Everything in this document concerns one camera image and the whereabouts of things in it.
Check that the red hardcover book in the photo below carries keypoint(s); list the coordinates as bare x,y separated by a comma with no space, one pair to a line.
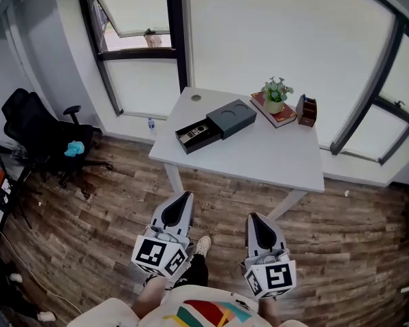
286,116

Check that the brown wooden pen holder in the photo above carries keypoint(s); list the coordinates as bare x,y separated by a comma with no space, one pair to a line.
306,112

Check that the small potted green plant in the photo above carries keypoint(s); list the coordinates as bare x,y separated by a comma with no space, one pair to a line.
275,95

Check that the person's right forearm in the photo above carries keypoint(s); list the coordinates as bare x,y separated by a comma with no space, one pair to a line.
267,310

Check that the clear plastic water bottle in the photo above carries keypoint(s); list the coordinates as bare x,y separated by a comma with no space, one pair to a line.
151,125

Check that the black storage drawer tray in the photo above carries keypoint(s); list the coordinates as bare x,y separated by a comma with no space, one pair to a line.
204,141

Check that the person's beige shoe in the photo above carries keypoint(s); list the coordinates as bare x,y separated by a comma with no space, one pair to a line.
203,245

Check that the black remote control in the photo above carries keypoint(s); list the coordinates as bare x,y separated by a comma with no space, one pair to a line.
195,131

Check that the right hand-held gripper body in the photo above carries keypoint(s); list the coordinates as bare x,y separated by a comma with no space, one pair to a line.
276,276

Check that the light blue cloth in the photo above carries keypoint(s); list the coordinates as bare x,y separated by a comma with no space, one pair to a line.
74,148

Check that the black office chair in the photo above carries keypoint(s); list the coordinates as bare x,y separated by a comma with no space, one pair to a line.
37,128

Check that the black window frame with sash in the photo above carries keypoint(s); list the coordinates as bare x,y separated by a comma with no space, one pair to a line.
177,29

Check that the white table leg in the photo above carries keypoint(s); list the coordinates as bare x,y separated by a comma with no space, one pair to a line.
288,203
174,179

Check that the black metal stand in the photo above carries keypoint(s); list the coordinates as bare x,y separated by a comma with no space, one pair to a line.
7,213

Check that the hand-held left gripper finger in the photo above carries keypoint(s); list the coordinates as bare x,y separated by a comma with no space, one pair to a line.
160,218
189,213

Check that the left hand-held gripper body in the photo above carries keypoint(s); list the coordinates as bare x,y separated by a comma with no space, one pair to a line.
156,254

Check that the person's left forearm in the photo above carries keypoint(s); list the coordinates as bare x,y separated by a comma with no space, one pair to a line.
150,296

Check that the dark grey storage box sleeve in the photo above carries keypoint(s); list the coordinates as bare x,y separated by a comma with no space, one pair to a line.
237,121

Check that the person's black trouser leg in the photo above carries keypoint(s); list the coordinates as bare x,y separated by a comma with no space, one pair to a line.
195,271

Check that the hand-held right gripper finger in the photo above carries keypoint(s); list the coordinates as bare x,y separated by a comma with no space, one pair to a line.
249,240
276,238

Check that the person's cream printed shirt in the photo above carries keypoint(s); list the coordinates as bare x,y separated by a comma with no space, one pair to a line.
197,308

